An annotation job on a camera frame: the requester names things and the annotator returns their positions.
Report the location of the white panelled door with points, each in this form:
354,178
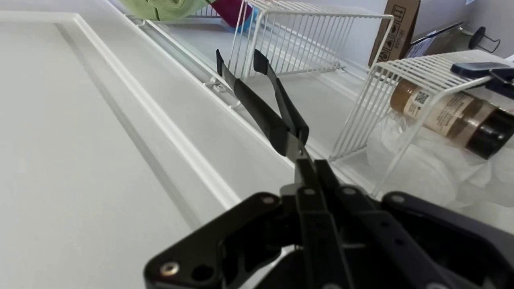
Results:
121,168

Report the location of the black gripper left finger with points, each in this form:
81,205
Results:
325,258

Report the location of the black kitchen tongs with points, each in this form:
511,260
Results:
286,130

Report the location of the green cloth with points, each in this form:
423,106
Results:
161,9

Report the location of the brown labelled bottle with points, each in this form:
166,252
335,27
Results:
466,120

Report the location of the cardboard wine glass box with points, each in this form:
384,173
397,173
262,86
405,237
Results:
394,38

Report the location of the clear plastic bag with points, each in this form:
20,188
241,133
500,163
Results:
434,168

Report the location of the purple and blue cup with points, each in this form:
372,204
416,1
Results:
232,11

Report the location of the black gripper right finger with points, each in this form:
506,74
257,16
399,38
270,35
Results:
391,257

